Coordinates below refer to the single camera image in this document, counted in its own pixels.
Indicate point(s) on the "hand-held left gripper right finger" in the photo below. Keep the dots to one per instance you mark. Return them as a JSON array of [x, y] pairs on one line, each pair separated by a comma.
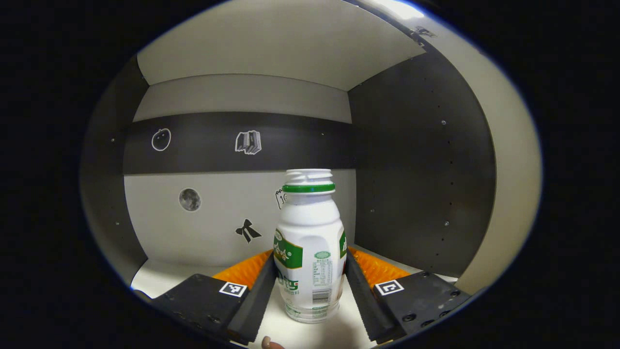
[[363, 305]]

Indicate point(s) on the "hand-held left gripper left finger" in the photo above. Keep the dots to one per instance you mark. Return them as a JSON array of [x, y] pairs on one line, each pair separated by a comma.
[[254, 310]]

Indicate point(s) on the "white plastic bottle green label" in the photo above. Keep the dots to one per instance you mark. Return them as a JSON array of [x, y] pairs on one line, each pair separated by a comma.
[[310, 232]]

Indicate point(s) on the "grey and white cabinet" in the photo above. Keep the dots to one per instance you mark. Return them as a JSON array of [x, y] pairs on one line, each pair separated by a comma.
[[411, 169]]

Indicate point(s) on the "grey cabinet door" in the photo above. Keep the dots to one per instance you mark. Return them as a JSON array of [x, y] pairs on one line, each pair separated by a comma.
[[513, 145]]

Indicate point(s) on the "white cabinet shelf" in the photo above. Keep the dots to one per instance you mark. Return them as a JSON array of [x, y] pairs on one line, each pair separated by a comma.
[[164, 281], [271, 43]]

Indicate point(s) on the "long ceiling light panel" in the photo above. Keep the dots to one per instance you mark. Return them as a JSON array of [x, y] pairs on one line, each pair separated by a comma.
[[399, 7]]

